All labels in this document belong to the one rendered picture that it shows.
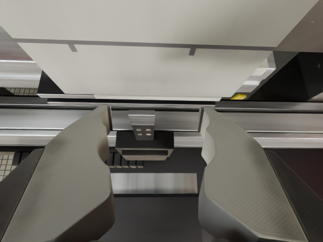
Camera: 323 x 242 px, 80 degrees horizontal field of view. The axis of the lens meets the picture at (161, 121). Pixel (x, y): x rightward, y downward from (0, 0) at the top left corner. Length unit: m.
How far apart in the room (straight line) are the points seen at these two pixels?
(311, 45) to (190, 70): 0.28
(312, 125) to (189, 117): 0.31
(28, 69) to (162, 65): 0.16
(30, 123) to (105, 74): 0.38
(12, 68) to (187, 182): 0.23
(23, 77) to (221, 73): 0.23
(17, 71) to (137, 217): 0.21
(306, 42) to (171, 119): 0.29
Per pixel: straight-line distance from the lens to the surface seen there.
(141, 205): 0.20
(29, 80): 0.29
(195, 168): 0.73
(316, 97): 0.64
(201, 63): 0.16
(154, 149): 0.40
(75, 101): 0.25
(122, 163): 0.59
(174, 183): 0.21
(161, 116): 0.47
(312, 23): 0.37
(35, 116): 0.54
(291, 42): 0.40
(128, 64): 0.16
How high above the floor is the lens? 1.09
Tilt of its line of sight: 18 degrees down
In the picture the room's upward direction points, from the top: 180 degrees clockwise
